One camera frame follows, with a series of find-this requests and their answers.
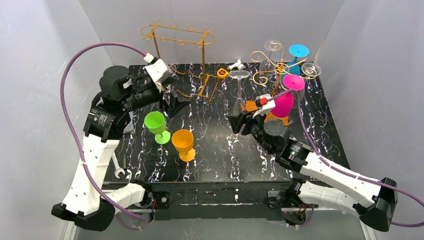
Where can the blue plastic wine glass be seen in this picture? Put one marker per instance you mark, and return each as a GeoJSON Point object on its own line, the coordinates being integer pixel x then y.
{"type": "Point", "coordinates": [298, 51]}

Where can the silver wrench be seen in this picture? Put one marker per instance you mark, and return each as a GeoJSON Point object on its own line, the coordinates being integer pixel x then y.
{"type": "Point", "coordinates": [119, 171]}

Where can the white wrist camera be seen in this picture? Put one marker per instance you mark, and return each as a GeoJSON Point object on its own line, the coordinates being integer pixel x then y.
{"type": "Point", "coordinates": [158, 70]}
{"type": "Point", "coordinates": [264, 104]}

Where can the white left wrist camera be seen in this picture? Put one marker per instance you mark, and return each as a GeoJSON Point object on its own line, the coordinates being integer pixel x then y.
{"type": "Point", "coordinates": [158, 70]}

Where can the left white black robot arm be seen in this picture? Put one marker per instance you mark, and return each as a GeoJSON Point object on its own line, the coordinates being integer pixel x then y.
{"type": "Point", "coordinates": [86, 204]}

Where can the black bit strip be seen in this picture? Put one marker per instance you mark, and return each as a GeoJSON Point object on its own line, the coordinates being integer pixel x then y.
{"type": "Point", "coordinates": [126, 160]}

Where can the green plastic wine glass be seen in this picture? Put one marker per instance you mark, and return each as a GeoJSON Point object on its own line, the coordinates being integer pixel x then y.
{"type": "Point", "coordinates": [156, 123]}

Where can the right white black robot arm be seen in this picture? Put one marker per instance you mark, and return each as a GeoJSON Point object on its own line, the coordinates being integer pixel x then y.
{"type": "Point", "coordinates": [372, 201]}

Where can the clear wine glass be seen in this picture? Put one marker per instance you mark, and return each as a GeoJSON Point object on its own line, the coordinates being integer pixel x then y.
{"type": "Point", "coordinates": [266, 67]}
{"type": "Point", "coordinates": [239, 105]}
{"type": "Point", "coordinates": [305, 72]}

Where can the yellow tape measure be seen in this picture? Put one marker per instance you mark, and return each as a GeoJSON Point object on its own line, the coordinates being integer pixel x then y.
{"type": "Point", "coordinates": [222, 73]}

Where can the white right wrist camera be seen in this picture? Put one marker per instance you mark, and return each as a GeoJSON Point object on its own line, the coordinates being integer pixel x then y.
{"type": "Point", "coordinates": [264, 104]}

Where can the white pipe fitting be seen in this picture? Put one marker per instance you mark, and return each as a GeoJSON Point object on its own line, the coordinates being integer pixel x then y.
{"type": "Point", "coordinates": [238, 65]}

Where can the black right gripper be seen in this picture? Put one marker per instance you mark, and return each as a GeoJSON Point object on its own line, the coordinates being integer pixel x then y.
{"type": "Point", "coordinates": [243, 123]}

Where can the gold rectangular hanging rack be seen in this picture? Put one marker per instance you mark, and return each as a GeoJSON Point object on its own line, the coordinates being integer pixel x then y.
{"type": "Point", "coordinates": [189, 43]}

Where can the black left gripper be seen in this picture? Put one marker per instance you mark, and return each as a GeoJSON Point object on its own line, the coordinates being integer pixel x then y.
{"type": "Point", "coordinates": [166, 100]}

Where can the magenta plastic wine glass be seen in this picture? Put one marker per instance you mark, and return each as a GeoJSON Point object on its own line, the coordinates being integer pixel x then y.
{"type": "Point", "coordinates": [285, 103]}

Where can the orange plastic wine glass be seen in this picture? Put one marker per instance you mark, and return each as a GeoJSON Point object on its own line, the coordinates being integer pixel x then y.
{"type": "Point", "coordinates": [183, 141]}

